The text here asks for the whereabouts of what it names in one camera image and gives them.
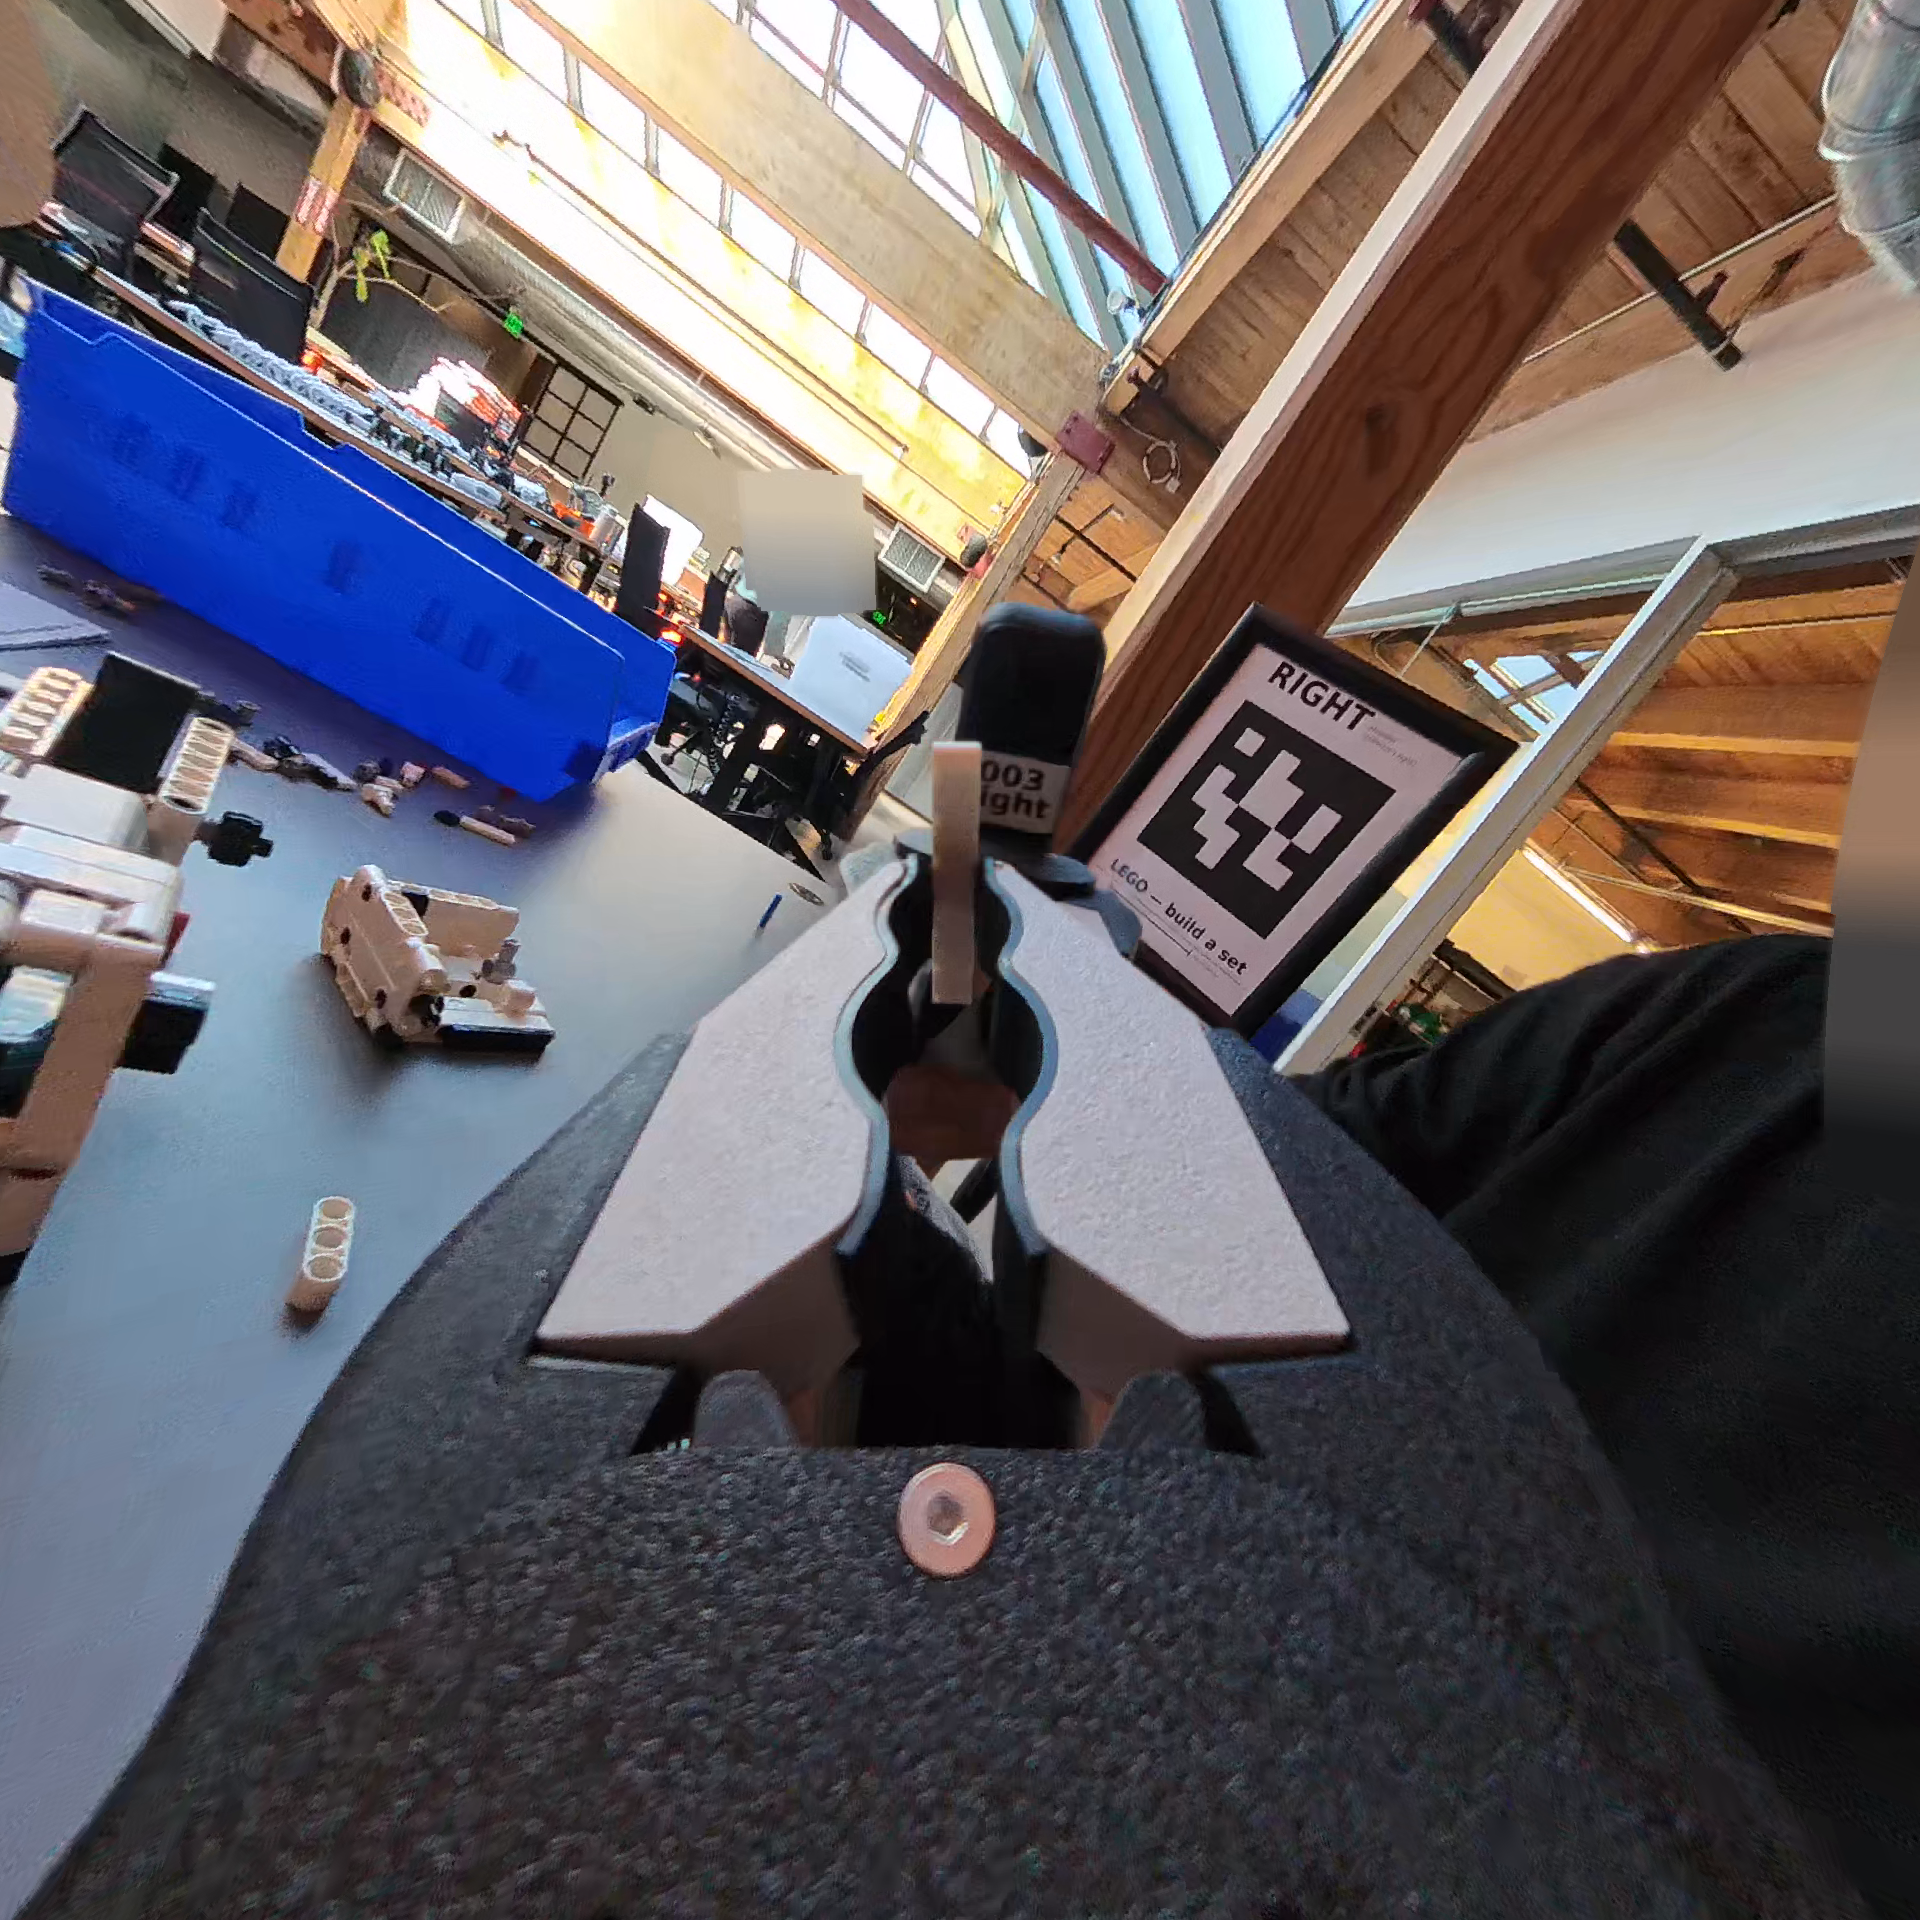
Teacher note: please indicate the black framed marker sign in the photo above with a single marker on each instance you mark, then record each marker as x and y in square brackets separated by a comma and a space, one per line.
[1290, 823]

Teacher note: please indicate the large white lego assembly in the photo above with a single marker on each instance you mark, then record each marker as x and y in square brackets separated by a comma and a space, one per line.
[88, 928]

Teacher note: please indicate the scattered small lego pieces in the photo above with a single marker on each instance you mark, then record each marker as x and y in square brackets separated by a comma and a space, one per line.
[403, 786]

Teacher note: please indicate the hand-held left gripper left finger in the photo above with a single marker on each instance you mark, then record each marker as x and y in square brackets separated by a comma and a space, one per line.
[721, 1170]

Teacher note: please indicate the white three-hole lego beam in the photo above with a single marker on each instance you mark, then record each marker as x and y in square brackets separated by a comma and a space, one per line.
[323, 1253]

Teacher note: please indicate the white framed glass partition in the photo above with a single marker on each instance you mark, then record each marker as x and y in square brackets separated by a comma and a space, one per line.
[1597, 697]

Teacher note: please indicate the person's right forearm black sleeve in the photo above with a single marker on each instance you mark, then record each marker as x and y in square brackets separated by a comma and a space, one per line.
[1648, 1276]

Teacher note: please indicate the cluttered workbench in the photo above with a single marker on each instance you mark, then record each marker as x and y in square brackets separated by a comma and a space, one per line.
[390, 413]

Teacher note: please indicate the silver air duct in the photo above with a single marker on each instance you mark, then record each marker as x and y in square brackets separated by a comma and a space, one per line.
[1875, 120]

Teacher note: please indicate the small white lego assembly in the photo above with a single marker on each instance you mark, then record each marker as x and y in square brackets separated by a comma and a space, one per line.
[425, 961]

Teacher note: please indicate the background work table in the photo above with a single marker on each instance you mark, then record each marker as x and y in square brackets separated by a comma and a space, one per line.
[781, 683]

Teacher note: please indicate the red fire alarm box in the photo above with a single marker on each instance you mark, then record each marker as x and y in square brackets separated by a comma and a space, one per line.
[1083, 444]

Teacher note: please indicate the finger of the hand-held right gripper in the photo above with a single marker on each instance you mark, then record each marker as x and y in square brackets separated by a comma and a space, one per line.
[870, 870]
[951, 1118]

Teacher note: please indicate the thin white lego beam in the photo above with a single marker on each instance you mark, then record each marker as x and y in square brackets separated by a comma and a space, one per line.
[955, 870]

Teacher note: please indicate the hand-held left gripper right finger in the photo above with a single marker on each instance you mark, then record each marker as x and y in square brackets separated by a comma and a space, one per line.
[1170, 1170]

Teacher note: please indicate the blue plastic bin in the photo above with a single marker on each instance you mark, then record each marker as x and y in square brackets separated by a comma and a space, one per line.
[300, 556]

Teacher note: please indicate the white wall vent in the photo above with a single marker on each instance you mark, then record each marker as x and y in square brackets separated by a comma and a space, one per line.
[908, 557]
[424, 194]

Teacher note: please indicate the wooden support post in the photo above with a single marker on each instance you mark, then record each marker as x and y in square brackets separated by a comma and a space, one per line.
[1424, 301]

